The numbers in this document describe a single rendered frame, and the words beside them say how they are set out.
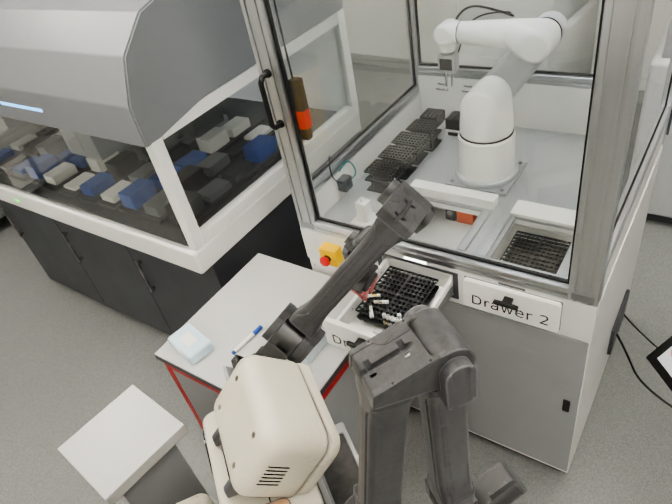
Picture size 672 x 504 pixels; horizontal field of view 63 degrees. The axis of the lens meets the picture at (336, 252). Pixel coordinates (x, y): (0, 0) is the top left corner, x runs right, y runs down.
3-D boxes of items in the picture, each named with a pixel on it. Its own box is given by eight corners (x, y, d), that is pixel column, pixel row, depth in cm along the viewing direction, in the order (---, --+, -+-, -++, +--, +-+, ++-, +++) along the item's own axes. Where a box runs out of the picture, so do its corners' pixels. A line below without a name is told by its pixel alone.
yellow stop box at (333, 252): (336, 269, 196) (333, 254, 191) (320, 264, 200) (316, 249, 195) (344, 260, 199) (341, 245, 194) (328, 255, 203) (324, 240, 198)
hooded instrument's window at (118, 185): (192, 251, 208) (145, 145, 180) (-33, 174, 300) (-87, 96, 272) (351, 114, 275) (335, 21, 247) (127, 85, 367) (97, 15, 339)
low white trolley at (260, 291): (338, 540, 206) (293, 425, 159) (220, 467, 238) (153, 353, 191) (410, 419, 240) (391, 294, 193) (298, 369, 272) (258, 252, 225)
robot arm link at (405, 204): (387, 188, 98) (430, 224, 98) (400, 172, 110) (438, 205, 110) (255, 342, 117) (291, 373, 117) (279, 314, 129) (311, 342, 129)
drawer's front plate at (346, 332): (410, 375, 158) (406, 350, 151) (327, 343, 173) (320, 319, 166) (412, 371, 159) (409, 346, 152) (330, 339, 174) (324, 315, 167)
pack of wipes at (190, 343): (215, 349, 187) (211, 340, 184) (192, 366, 183) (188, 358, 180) (192, 329, 197) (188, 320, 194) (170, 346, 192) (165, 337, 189)
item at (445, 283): (407, 366, 159) (405, 352, 155) (334, 337, 172) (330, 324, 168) (463, 278, 182) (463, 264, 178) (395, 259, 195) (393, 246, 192)
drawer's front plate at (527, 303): (557, 333, 160) (560, 306, 153) (463, 304, 175) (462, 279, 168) (559, 329, 161) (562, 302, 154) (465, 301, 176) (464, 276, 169)
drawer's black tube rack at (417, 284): (407, 341, 165) (405, 326, 161) (358, 323, 174) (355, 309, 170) (439, 293, 178) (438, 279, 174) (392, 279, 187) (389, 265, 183)
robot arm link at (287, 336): (255, 356, 116) (274, 372, 116) (284, 322, 114) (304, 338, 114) (267, 341, 125) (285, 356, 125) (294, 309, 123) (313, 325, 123)
